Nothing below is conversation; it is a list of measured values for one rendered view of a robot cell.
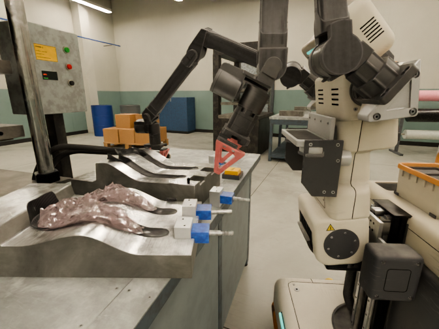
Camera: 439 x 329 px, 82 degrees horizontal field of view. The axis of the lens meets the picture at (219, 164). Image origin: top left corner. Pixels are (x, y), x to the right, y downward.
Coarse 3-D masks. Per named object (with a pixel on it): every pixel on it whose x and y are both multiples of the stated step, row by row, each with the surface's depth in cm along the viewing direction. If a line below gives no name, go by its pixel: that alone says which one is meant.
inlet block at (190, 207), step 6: (186, 204) 66; (192, 204) 66; (198, 204) 69; (204, 204) 69; (210, 204) 69; (186, 210) 65; (192, 210) 65; (198, 210) 66; (204, 210) 66; (210, 210) 66; (216, 210) 67; (222, 210) 67; (228, 210) 67; (204, 216) 66; (210, 216) 66
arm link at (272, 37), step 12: (264, 0) 49; (276, 0) 49; (288, 0) 50; (264, 12) 50; (276, 12) 49; (264, 24) 50; (276, 24) 50; (264, 36) 50; (276, 36) 50; (264, 48) 50; (276, 48) 50; (264, 60) 51
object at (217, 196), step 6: (210, 192) 83; (216, 192) 82; (222, 192) 85; (228, 192) 85; (210, 198) 83; (216, 198) 83; (222, 198) 82; (228, 198) 82; (234, 198) 83; (240, 198) 83; (246, 198) 82; (216, 204) 83
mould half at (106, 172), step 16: (112, 160) 90; (144, 160) 98; (160, 160) 104; (80, 176) 96; (96, 176) 89; (112, 176) 86; (128, 176) 84; (144, 176) 88; (208, 176) 89; (80, 192) 93; (144, 192) 84; (160, 192) 82; (176, 192) 80; (192, 192) 78; (208, 192) 91
